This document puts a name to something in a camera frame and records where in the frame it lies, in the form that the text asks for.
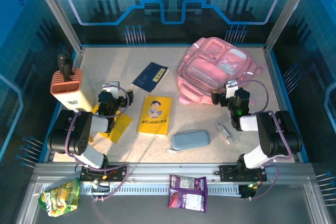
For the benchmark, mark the dark blue book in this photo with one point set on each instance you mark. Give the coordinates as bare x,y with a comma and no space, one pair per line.
149,77

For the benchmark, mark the pink backpack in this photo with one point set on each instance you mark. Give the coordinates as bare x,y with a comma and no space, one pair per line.
204,72

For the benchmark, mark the clear glue pen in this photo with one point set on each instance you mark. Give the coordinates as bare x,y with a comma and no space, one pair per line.
224,132

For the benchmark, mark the thick yellow cartoon book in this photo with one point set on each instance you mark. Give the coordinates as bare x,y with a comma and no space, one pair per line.
155,119

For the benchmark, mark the grey-blue pencil case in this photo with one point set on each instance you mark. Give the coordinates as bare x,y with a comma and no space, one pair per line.
190,140

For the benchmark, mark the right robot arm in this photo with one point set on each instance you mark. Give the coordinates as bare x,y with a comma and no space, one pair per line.
273,134

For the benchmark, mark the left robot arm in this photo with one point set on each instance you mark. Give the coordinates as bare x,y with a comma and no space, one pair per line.
84,129

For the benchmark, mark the orange and cream knife block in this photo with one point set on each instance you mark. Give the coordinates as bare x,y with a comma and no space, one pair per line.
78,95

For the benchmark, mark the aluminium base beam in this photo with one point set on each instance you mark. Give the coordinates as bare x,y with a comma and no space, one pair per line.
170,169

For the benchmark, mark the black control box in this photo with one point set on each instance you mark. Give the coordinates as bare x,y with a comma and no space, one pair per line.
248,193

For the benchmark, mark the purple snack packet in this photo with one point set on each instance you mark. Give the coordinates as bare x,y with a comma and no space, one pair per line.
187,182
189,201

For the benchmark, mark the green snack bag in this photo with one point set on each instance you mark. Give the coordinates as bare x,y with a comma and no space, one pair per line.
59,197

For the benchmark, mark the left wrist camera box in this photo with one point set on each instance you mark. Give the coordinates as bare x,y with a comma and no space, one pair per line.
110,90

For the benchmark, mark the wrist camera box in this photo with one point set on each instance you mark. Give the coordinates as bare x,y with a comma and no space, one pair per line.
110,90
231,90

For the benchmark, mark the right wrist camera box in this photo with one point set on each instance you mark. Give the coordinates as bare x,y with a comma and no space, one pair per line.
231,90

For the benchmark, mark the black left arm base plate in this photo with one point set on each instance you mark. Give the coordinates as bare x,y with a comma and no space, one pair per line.
118,172

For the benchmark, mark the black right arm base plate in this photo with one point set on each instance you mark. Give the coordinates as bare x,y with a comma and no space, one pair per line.
228,172

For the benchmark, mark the aluminium frame post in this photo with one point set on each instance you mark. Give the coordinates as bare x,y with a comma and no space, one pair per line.
288,11
57,11

